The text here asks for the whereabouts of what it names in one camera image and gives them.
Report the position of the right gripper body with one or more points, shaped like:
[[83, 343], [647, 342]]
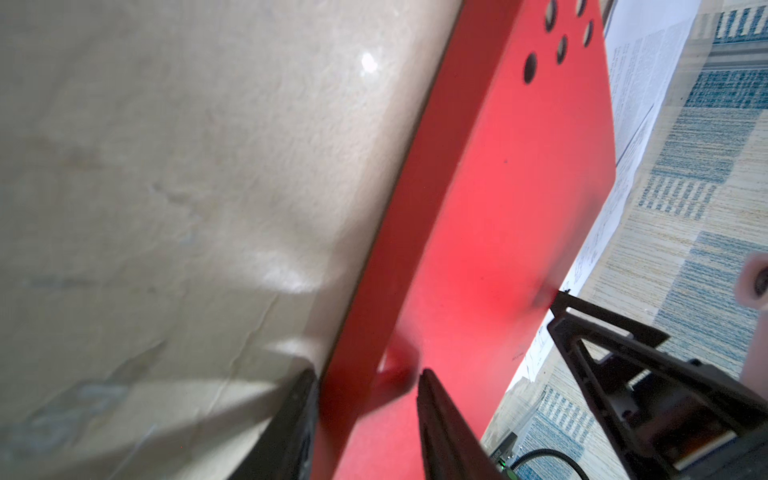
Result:
[[687, 420]]

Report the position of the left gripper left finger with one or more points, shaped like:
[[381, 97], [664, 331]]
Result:
[[285, 448]]

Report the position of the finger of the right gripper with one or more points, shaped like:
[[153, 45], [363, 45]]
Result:
[[602, 349]]

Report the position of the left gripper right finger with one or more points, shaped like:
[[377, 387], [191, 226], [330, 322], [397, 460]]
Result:
[[449, 448]]

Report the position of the diagram sheet top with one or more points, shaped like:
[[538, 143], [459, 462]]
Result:
[[596, 243]]

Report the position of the red folder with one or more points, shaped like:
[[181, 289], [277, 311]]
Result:
[[511, 163]]

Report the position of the text sheet middle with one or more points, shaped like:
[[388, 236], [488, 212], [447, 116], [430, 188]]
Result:
[[644, 40]]

